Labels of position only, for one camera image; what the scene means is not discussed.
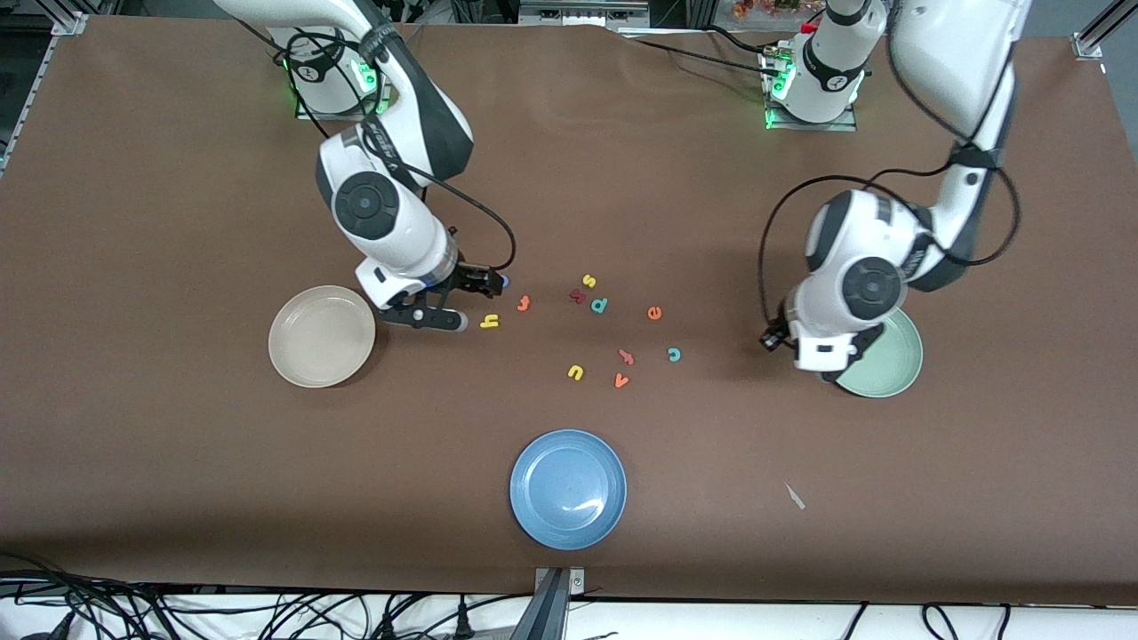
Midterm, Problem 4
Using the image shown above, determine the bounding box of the green plate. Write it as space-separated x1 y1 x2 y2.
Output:
836 307 924 398

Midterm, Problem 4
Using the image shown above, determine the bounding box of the brown table cover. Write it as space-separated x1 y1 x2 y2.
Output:
0 18 1138 605

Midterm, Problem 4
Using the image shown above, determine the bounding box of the beige plate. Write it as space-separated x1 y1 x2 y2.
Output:
268 285 376 388

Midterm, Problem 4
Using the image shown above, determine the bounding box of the blue plate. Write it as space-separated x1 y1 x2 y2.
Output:
509 429 628 550

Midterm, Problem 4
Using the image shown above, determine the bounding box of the grey metal box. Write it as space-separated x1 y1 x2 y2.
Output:
518 0 652 29

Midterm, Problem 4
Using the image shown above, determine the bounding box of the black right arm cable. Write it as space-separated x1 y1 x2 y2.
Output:
356 27 518 294

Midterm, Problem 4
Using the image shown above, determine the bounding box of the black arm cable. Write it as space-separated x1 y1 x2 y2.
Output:
356 27 518 294
757 0 1023 348

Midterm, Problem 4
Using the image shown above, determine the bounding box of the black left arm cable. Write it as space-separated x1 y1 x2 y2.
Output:
757 0 1023 348

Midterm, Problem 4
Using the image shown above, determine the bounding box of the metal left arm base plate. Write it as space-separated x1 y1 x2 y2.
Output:
760 49 859 132

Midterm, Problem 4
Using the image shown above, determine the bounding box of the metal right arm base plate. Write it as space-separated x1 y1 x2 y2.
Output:
295 36 394 121

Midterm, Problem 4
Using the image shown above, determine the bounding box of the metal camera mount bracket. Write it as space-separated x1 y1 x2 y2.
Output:
533 566 586 640

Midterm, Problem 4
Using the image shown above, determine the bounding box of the aluminium frame profile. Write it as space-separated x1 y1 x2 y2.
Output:
0 11 90 174
1070 13 1121 61

